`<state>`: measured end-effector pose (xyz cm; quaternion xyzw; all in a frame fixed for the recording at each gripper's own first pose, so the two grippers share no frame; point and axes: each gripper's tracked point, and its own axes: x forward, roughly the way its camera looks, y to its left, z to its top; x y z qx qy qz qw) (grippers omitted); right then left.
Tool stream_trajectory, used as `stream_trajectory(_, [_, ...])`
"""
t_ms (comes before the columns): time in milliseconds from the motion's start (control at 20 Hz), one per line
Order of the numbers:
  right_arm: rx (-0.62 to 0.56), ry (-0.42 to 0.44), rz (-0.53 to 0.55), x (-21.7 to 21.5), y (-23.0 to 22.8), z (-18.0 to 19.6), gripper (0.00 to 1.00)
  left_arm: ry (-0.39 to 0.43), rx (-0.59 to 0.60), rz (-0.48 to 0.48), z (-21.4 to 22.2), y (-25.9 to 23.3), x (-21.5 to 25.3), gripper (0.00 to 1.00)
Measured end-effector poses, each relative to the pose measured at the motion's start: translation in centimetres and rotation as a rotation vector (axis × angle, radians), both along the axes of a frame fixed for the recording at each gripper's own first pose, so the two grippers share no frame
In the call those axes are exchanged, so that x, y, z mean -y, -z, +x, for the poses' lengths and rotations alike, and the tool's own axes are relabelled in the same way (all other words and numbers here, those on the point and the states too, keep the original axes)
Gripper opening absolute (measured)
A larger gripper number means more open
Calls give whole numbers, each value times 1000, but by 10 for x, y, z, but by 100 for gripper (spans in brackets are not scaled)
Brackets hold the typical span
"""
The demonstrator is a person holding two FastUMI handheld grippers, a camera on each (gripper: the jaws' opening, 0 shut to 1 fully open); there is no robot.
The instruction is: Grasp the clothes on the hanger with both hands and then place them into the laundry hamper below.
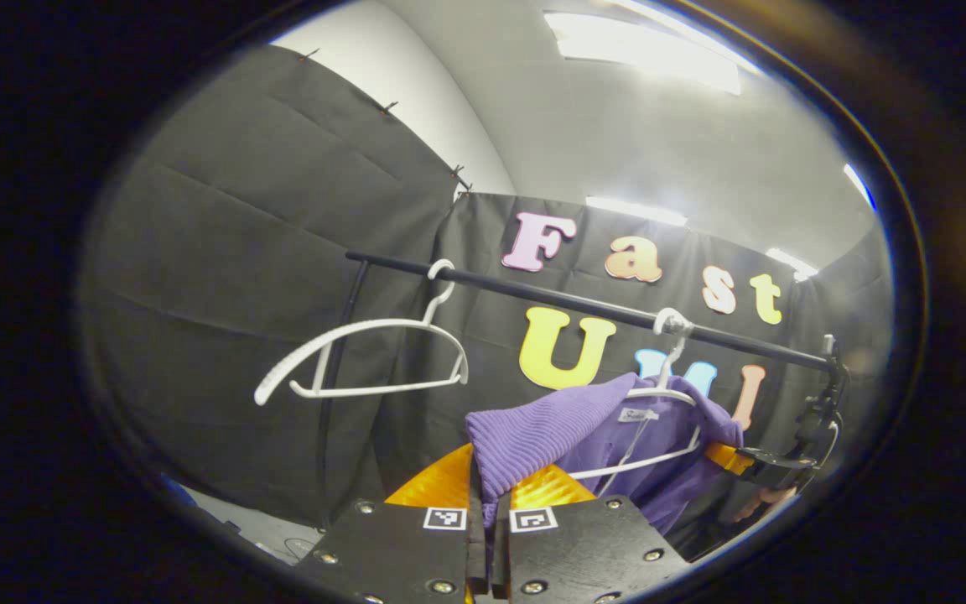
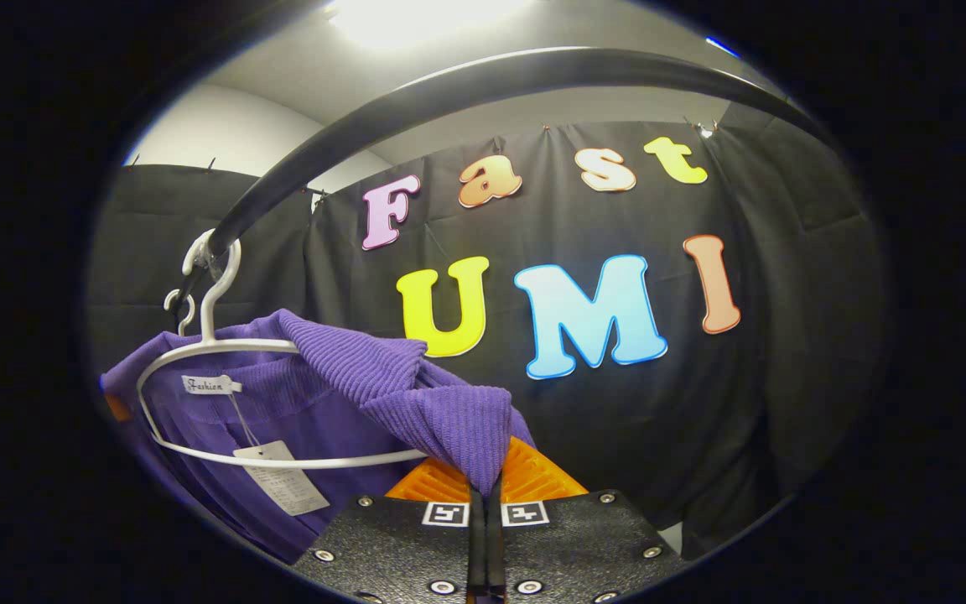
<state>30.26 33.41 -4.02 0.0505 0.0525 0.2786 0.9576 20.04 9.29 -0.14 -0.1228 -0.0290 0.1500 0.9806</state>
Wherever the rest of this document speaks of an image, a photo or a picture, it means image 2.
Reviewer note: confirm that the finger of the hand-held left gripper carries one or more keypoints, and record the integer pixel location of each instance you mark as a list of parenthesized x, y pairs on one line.
[(117, 408)]

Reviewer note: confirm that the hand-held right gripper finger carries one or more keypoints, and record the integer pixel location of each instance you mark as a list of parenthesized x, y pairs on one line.
[(495, 545), (477, 545)]

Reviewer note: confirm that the purple knit jacket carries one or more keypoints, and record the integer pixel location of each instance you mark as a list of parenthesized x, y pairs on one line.
[(449, 419)]

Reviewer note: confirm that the white plastic hanger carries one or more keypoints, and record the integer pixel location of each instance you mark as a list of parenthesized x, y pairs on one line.
[(189, 312), (208, 323)]

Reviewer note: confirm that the black clothes rack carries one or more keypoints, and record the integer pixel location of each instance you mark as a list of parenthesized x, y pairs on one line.
[(449, 84)]

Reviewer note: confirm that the black backdrop cloth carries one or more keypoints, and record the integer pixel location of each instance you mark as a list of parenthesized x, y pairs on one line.
[(701, 419)]

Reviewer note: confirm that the ceiling light panel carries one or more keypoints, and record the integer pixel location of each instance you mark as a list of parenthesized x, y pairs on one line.
[(416, 17)]

